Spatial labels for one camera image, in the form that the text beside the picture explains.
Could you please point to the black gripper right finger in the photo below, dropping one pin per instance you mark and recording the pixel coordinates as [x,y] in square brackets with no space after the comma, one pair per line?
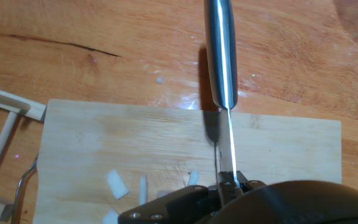
[250,184]

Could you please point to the white radish chunk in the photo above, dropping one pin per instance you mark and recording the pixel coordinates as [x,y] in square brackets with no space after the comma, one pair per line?
[194,178]

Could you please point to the white radish slice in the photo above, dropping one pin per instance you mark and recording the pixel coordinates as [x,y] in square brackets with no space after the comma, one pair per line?
[143,189]
[110,217]
[117,184]

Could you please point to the wooden peg dish rack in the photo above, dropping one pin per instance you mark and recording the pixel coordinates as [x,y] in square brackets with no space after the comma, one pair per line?
[2,140]

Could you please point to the wooden cutting board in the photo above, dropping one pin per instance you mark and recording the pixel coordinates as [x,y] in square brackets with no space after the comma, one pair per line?
[275,149]

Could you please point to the steel cleaver knife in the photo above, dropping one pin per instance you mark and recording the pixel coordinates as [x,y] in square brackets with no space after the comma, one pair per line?
[221,46]

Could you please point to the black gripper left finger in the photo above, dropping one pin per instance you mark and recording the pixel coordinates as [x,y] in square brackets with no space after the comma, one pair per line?
[172,208]

